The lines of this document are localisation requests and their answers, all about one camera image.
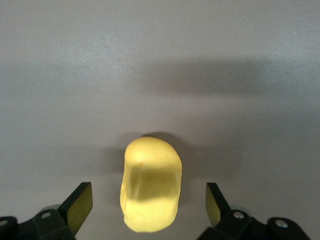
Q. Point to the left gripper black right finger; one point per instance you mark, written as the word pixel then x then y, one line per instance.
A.
pixel 230 222

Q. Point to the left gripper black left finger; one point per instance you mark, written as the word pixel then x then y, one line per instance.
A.
pixel 62 217

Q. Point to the yellow toy potato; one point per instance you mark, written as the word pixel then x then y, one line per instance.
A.
pixel 150 185

